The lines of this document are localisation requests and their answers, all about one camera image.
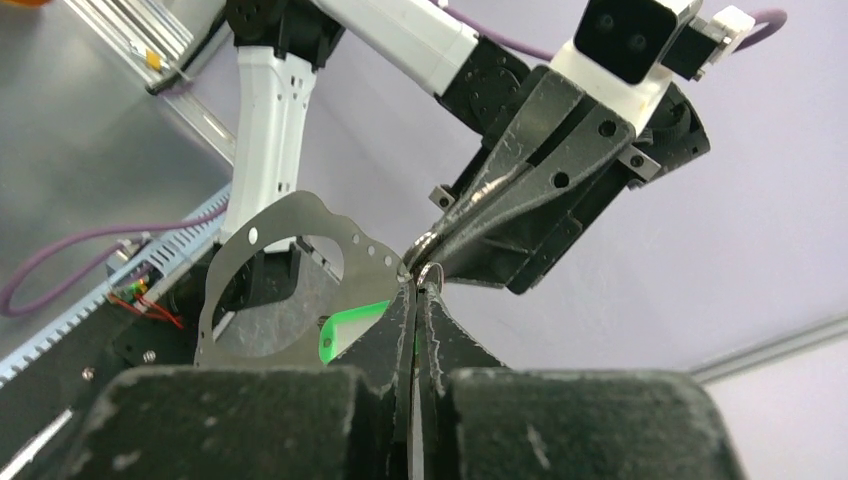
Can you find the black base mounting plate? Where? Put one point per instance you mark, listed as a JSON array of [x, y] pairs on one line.
[[71, 374]]

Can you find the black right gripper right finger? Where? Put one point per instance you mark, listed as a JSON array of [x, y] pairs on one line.
[[444, 348]]

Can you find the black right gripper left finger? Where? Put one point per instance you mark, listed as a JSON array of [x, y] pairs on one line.
[[383, 358]]

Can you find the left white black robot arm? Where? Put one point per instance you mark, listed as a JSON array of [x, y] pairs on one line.
[[450, 147]]

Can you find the green key tag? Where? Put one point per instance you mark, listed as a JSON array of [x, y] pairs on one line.
[[341, 329]]

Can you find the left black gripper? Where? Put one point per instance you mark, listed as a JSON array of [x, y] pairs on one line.
[[545, 172]]

